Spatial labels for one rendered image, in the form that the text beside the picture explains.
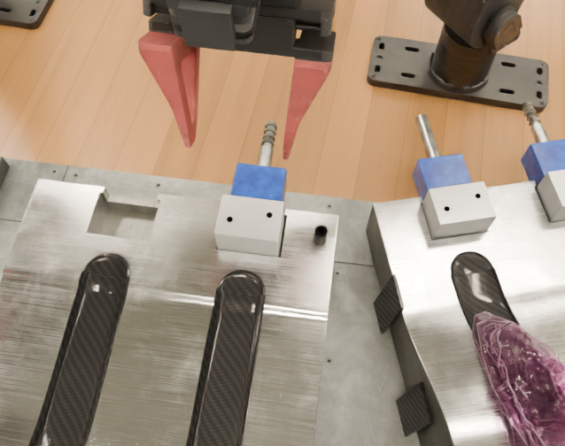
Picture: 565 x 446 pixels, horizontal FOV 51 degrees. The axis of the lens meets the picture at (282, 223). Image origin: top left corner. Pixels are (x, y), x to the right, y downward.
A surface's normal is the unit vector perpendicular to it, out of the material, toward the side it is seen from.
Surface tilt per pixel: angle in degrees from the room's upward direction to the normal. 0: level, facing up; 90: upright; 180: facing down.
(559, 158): 0
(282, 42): 59
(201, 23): 95
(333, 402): 0
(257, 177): 0
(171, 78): 81
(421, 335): 23
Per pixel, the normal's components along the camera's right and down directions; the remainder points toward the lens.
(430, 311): -0.03, -0.60
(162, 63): -0.14, 0.79
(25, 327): -0.01, -0.41
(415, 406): -0.98, 0.08
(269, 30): -0.11, 0.51
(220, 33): -0.14, 0.91
